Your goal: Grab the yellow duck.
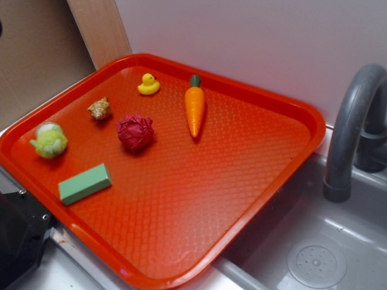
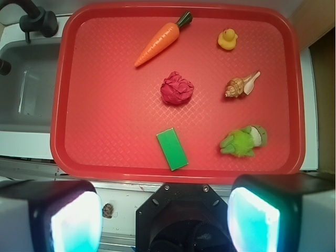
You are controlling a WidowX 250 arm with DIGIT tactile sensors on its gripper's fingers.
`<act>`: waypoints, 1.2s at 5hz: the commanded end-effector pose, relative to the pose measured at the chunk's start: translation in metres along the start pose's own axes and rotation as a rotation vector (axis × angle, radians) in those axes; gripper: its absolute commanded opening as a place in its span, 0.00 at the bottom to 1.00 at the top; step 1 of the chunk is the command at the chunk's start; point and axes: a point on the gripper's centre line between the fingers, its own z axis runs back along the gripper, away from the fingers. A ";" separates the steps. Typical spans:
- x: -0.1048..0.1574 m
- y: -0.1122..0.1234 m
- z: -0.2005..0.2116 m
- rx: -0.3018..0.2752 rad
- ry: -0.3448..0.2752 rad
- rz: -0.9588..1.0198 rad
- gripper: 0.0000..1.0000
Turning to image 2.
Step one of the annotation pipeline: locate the red plastic tray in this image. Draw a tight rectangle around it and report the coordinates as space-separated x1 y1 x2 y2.
50 3 306 184

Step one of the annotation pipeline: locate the golden conch shell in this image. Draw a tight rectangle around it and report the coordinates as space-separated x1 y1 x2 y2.
224 71 261 98

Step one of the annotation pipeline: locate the small brown pine cone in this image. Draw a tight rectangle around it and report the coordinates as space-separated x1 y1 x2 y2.
102 203 114 219

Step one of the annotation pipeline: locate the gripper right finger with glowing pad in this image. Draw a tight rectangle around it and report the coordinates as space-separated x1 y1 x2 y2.
227 174 335 251

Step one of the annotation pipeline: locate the crumpled red paper ball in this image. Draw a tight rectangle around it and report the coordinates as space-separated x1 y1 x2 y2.
160 71 195 106

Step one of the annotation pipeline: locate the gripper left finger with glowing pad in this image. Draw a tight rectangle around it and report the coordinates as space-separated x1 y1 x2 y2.
1 180 103 251

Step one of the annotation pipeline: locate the orange toy carrot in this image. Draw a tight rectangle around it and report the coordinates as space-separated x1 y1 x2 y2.
134 11 193 67

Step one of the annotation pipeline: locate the yellow rubber duck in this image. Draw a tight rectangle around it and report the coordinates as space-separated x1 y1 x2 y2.
217 28 238 50

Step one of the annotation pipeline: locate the grey sink basin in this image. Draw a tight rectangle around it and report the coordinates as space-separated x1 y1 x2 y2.
1 38 61 133

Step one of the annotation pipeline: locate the black faucet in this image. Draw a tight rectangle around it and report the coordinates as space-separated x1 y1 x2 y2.
1 0 58 44

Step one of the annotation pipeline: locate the green plush toy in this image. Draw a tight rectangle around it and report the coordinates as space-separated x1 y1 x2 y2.
219 125 268 158

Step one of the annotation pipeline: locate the green rectangular block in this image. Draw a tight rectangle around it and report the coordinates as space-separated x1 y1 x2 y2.
156 128 188 171

